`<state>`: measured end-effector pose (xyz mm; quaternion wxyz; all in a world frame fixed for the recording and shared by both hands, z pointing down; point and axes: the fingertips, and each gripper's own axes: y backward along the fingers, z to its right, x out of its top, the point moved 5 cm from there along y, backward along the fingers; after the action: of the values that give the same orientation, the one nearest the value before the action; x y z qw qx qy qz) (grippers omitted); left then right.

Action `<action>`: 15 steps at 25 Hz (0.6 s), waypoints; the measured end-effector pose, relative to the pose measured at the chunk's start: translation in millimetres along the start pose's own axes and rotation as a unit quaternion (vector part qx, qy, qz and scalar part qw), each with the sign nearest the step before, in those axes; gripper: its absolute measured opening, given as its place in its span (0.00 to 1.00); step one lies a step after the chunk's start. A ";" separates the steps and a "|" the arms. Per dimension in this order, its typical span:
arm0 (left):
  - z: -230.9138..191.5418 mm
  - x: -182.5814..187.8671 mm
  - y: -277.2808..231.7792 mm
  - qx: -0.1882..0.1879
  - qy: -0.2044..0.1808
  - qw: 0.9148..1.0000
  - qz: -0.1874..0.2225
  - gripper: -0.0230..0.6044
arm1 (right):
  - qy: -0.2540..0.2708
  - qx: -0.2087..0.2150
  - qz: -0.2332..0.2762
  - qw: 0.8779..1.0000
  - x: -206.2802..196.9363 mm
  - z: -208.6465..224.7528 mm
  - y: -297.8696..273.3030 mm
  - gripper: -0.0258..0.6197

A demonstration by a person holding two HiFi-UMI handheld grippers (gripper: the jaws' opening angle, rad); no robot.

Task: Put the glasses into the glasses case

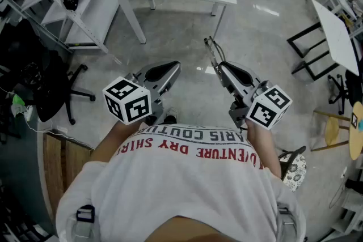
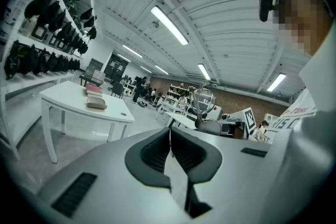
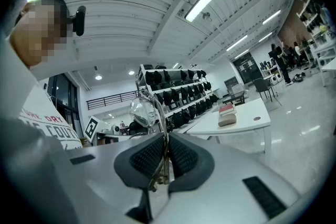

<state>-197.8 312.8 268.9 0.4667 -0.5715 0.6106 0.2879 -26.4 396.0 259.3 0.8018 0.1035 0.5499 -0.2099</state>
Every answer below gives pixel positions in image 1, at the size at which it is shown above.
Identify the floral cushion stool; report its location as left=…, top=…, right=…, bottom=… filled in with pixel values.
left=277, top=145, right=308, bottom=193

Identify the round wooden table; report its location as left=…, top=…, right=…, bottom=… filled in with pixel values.
left=348, top=101, right=363, bottom=162

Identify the black office chair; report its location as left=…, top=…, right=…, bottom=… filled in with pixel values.
left=327, top=67, right=363, bottom=116
left=15, top=46, right=96, bottom=126

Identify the person's white printed shirt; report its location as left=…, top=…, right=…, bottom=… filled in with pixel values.
left=56, top=122, right=307, bottom=242

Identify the green cloth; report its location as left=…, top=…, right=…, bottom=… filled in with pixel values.
left=10, top=93, right=26, bottom=117

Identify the person's left forearm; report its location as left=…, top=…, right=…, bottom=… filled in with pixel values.
left=90, top=121, right=137, bottom=164

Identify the wooden stool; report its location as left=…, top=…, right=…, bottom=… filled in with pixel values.
left=310, top=109, right=351, bottom=152

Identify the black strap buckle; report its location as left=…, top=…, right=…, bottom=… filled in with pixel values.
left=75, top=204, right=96, bottom=222

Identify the person's right forearm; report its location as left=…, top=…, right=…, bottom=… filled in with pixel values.
left=246, top=119, right=282, bottom=180

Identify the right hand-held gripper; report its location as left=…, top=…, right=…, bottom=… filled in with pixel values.
left=217, top=61, right=293, bottom=130

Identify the person's shoe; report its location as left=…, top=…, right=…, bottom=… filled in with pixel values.
left=163, top=107, right=179, bottom=125

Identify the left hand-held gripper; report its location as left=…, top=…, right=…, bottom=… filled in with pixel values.
left=102, top=61, right=182, bottom=126

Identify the grey harness strap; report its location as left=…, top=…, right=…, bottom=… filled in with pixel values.
left=275, top=206, right=298, bottom=242

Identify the white table with black frame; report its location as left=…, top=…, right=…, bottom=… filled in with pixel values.
left=286, top=0, right=361, bottom=82

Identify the white power strip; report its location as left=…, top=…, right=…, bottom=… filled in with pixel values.
left=23, top=105, right=34, bottom=122

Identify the wooden board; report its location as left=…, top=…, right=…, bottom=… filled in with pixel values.
left=42, top=132, right=95, bottom=226

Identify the white low shelf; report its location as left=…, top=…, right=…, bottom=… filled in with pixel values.
left=331, top=189, right=363, bottom=236

